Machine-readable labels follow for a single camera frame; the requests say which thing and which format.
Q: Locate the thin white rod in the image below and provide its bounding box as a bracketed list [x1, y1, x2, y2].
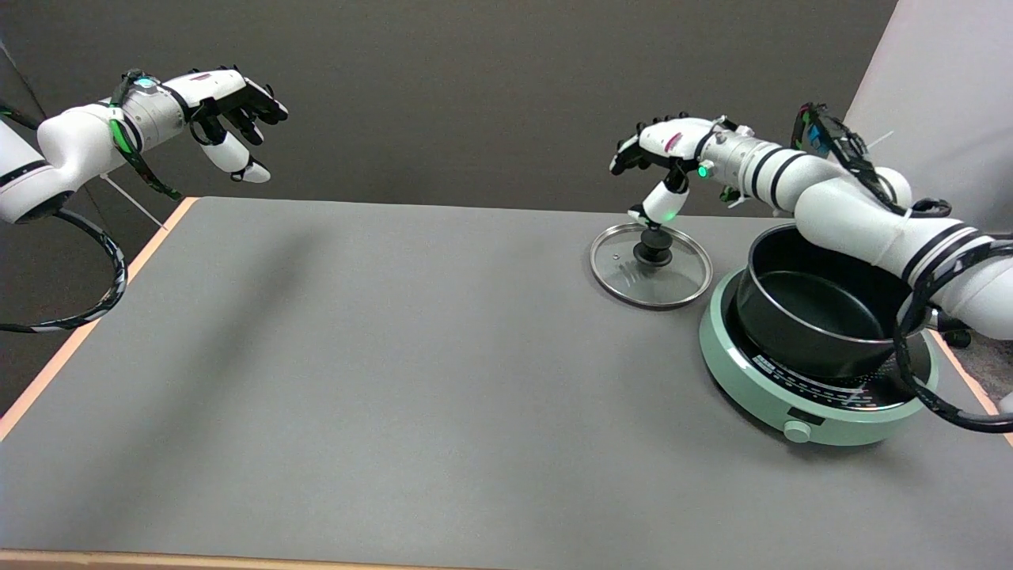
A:
[101, 174, 169, 232]

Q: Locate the green black left wrist cable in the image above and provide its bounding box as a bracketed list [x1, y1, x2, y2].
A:
[109, 70, 184, 201]

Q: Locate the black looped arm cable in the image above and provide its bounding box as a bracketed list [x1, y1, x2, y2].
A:
[893, 236, 1013, 435]
[0, 207, 127, 333]

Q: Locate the black looped right arm cable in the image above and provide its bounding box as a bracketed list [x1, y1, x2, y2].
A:
[893, 236, 1013, 435]

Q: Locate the black saucepan with handle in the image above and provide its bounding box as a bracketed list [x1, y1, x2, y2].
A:
[734, 222, 935, 379]

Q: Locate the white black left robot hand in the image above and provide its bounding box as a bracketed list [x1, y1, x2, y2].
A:
[182, 66, 290, 184]

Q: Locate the wheeled chair base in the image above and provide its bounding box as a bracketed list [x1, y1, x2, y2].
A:
[938, 310, 974, 349]

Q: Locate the black right wrist cable bundle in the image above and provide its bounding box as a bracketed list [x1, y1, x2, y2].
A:
[791, 101, 953, 219]

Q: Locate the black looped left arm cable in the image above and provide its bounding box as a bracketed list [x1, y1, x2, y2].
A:
[0, 207, 127, 333]

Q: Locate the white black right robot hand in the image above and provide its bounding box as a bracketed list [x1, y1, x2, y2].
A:
[609, 113, 718, 229]

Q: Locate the glass pot lid black knob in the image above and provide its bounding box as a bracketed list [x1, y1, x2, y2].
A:
[590, 222, 715, 310]

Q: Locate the mint green induction cooker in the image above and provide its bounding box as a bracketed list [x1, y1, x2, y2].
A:
[699, 264, 940, 447]

